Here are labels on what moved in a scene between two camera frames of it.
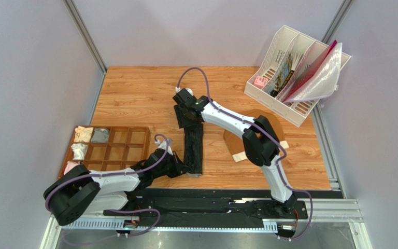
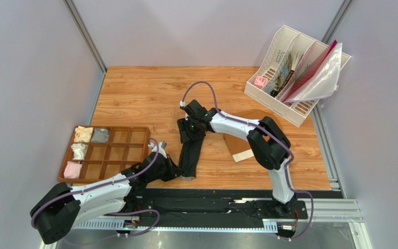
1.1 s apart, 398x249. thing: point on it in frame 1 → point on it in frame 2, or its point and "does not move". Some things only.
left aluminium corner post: (86, 33) does not move
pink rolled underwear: (70, 165) does not move
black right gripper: (188, 123) → (188, 131)
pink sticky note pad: (260, 82) does not move
